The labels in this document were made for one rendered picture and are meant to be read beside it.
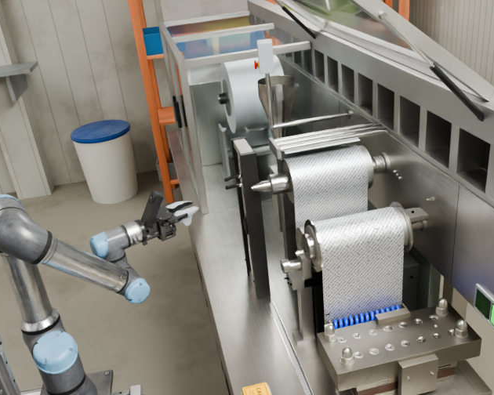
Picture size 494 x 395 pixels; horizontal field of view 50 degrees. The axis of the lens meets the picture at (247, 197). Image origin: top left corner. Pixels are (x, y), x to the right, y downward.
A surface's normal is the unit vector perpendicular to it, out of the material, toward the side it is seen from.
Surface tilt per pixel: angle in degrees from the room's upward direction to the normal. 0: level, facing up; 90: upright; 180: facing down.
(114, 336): 0
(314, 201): 92
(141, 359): 0
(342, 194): 92
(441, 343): 0
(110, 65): 90
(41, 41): 90
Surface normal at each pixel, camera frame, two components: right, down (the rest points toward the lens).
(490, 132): -0.97, 0.18
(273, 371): -0.11, -0.89
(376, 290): 0.22, 0.42
